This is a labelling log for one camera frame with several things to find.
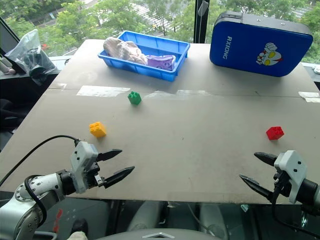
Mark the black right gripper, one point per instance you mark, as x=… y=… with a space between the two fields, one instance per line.
x=281 y=185

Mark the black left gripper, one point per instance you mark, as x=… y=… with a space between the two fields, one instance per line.
x=95 y=176

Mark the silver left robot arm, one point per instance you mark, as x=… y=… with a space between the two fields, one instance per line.
x=30 y=197

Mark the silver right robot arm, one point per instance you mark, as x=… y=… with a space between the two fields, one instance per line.
x=310 y=197

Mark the yellow toy brick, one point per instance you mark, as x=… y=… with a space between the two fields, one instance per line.
x=98 y=129

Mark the red toy brick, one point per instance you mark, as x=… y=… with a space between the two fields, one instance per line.
x=275 y=133

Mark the green toy brick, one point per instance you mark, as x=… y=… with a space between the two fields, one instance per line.
x=134 y=97

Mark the blue plastic tray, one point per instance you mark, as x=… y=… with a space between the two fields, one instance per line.
x=160 y=67

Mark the purple patterned cloth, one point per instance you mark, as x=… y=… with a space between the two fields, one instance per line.
x=162 y=62

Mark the beige crumpled cloth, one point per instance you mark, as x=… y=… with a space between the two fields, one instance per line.
x=125 y=51

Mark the blue cartoon print case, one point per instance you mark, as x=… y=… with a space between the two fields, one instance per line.
x=257 y=47

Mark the clear plastic bag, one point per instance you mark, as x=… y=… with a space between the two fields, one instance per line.
x=31 y=56

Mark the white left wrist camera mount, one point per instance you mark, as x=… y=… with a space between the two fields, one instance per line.
x=82 y=162

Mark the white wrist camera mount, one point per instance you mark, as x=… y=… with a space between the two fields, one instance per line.
x=292 y=172
x=82 y=162

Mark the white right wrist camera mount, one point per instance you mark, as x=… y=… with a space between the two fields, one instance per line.
x=292 y=172

